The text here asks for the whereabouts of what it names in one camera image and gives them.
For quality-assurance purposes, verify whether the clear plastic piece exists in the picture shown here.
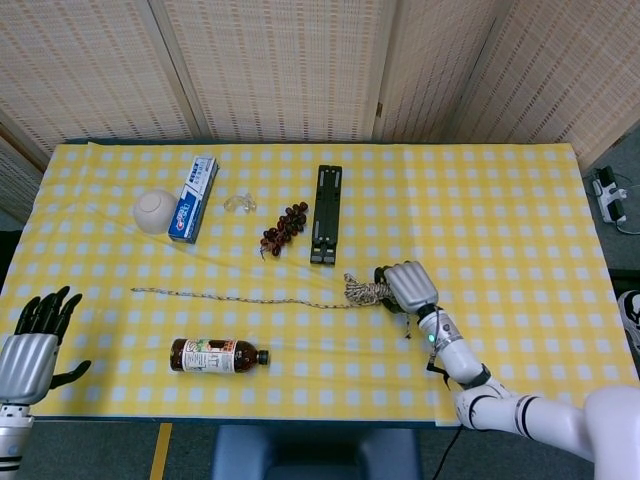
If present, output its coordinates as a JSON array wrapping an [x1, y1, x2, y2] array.
[[222, 191, 258, 216]]

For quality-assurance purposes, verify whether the black and white sneaker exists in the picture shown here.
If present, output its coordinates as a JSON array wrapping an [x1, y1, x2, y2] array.
[[617, 290, 640, 362]]

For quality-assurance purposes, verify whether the yellow white checked tablecloth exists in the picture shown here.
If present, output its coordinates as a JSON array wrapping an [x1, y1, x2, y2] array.
[[0, 142, 639, 429]]

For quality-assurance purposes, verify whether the dark red grape bunch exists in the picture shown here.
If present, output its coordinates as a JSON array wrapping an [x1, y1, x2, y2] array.
[[258, 200, 310, 261]]

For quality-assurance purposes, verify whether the black and silver right hand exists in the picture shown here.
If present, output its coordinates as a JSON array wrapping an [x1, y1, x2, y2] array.
[[373, 260, 440, 315]]

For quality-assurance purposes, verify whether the brown plastic drink bottle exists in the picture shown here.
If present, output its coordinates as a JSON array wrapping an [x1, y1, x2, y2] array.
[[169, 337, 271, 373]]

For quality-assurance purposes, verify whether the blue padded seat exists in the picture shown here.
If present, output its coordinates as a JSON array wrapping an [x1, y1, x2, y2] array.
[[209, 425, 424, 480]]

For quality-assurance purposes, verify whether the yellow floor tape strip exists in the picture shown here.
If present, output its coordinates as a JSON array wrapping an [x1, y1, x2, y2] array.
[[149, 422, 174, 480]]

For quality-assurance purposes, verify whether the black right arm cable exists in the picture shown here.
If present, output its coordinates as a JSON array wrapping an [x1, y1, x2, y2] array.
[[426, 349, 465, 480]]

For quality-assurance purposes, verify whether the braided rope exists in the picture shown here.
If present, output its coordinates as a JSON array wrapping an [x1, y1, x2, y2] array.
[[130, 272, 416, 341]]

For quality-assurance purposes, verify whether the beige overturned bowl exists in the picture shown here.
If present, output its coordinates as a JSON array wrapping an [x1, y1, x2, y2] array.
[[132, 187, 179, 235]]

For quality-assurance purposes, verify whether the black folding stand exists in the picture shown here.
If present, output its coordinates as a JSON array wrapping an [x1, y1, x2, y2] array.
[[309, 164, 345, 266]]

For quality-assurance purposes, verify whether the woven bamboo screen panel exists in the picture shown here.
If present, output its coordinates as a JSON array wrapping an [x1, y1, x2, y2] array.
[[449, 0, 640, 170], [0, 0, 196, 157], [372, 0, 504, 144], [149, 0, 397, 144]]

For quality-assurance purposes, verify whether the blue white toothpaste box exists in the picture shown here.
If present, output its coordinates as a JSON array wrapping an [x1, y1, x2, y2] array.
[[167, 155, 220, 245]]

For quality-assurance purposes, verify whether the black and silver left hand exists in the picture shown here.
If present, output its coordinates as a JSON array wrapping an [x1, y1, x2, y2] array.
[[0, 285, 93, 405]]

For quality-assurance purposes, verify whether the white power strip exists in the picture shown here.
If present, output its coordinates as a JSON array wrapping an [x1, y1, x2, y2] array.
[[591, 167, 630, 225]]

